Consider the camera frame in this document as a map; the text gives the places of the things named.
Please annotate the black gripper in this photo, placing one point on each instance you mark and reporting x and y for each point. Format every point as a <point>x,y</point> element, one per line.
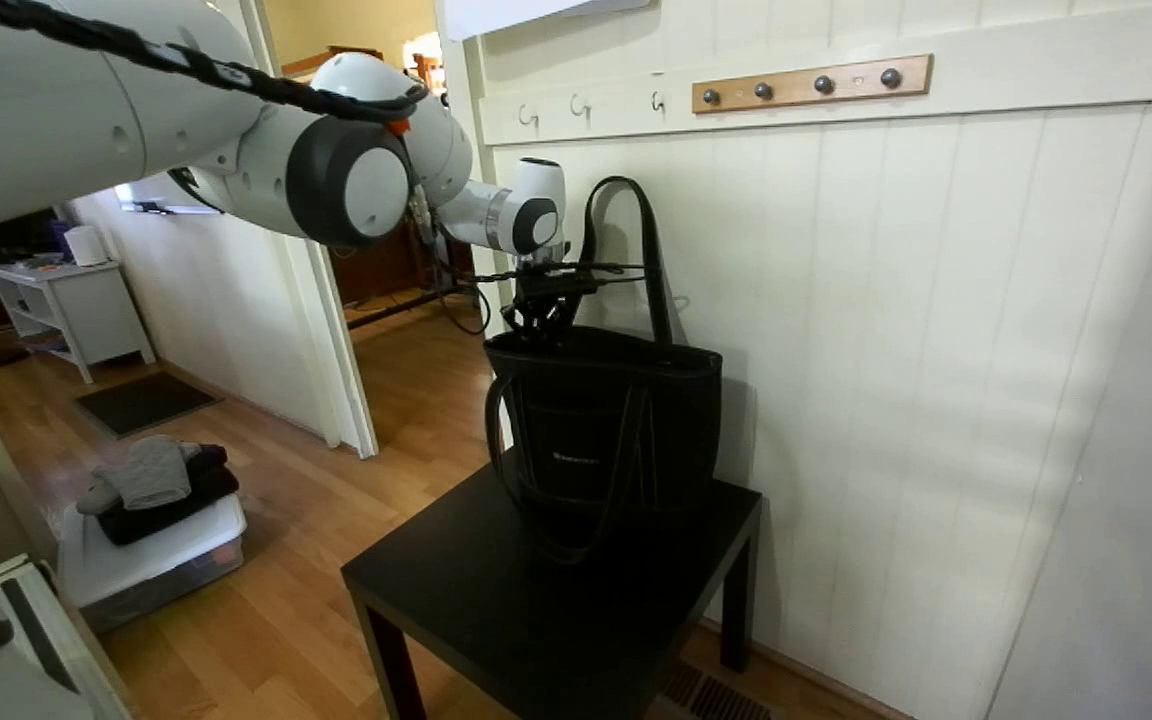
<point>557,299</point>

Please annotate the white metal wall hook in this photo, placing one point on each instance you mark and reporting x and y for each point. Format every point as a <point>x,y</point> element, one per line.
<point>531,116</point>
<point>657,102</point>
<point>581,106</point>

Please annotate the small white cabinet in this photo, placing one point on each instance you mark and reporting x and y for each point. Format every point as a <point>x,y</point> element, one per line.
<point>70,314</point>

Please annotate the black tote bag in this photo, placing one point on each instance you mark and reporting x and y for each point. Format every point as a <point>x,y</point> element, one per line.
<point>619,420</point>

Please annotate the black folded cloth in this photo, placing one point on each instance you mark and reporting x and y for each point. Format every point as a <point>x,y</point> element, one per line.
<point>199,502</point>

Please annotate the black side table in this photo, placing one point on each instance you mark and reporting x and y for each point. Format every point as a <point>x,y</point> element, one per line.
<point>520,623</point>

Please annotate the gray folded cloth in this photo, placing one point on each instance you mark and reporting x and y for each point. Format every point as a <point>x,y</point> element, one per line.
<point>143,475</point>

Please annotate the wooden peg rack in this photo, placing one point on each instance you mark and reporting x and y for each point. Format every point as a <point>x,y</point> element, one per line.
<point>811,85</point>

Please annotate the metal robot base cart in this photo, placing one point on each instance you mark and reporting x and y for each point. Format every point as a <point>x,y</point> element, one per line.
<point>28,643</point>

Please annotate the white floor box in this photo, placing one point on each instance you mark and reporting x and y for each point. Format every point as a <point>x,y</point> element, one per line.
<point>148,566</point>

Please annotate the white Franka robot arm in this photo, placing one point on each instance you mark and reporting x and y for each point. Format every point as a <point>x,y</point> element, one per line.
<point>41,113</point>

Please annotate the dark floor mat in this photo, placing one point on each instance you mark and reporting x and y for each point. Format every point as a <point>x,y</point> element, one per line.
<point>143,400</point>

